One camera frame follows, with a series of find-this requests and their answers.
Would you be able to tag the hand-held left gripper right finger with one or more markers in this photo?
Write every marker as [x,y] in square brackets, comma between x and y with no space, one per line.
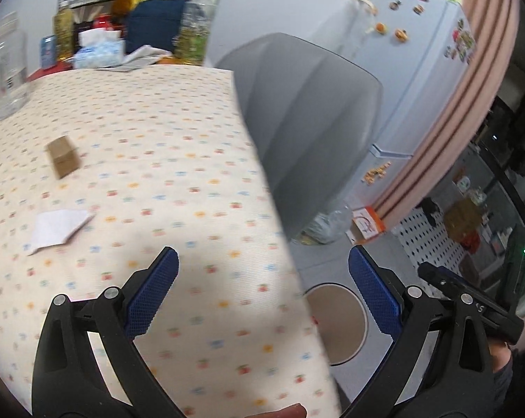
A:
[373,289]

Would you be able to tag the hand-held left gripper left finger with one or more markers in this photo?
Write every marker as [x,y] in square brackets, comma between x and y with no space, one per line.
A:
[151,291]

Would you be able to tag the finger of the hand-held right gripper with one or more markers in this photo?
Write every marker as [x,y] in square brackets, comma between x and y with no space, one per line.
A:
[441,278]

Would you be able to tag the round wooden stool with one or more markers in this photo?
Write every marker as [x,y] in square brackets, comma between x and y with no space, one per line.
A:
[336,322]

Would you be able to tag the white paper sheet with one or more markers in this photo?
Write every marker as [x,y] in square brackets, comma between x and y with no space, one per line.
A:
[58,226]

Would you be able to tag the small cardboard box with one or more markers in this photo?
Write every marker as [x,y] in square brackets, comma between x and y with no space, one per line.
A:
[63,159]

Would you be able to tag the person's right forearm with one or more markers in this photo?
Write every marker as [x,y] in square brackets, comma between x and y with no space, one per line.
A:
[502,365]

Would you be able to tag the person's left hand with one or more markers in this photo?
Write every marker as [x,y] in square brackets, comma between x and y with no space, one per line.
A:
[280,411]

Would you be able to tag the white pegboard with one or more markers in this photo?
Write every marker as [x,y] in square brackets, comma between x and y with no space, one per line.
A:
[423,235]

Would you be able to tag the orange white box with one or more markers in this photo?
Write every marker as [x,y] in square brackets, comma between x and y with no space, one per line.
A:
[367,224]

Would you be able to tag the clear plastic bag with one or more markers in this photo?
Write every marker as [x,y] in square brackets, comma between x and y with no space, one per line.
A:
[327,226]

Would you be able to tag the yellow letter magnets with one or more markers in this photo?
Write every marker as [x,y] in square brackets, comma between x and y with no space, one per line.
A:
[375,174]

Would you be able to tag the pink curtain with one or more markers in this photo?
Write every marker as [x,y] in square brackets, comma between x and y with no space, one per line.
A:
[462,117]

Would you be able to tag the grey shell chair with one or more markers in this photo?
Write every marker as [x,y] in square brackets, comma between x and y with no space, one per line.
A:
[310,117]

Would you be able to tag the white refrigerator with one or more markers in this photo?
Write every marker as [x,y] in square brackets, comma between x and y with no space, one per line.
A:
[419,74]

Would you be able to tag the fridge sticker cluster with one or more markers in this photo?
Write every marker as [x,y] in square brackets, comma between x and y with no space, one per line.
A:
[460,43]

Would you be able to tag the white cloth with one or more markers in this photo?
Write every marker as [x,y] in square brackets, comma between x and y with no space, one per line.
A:
[145,54]

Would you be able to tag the red mat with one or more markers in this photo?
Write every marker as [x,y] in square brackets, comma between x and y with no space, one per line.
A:
[49,69]

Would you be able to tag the blue tissue box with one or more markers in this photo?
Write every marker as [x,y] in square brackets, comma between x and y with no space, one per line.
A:
[99,52]

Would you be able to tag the orange fridge magnet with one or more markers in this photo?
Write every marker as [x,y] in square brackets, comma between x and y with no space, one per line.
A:
[401,35]
[380,28]

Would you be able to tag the clear plastic bottle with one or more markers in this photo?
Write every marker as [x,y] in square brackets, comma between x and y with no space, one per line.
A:
[193,39]

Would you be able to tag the blue can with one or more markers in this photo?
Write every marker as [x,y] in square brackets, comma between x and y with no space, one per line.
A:
[48,52]

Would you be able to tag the clear glass jar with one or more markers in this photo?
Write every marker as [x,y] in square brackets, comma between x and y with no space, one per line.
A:
[5,74]

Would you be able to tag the navy tote bag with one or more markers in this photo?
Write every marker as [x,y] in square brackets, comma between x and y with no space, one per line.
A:
[153,26]

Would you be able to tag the red box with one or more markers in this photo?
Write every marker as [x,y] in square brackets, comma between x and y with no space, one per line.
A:
[103,22]

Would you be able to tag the olive oil bottle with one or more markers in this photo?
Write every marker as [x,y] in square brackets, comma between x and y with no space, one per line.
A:
[64,30]

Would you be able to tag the cream fridge hook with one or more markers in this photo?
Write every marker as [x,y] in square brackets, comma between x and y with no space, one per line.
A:
[367,2]

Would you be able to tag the brown jar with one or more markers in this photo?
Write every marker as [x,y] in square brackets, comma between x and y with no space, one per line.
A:
[123,5]

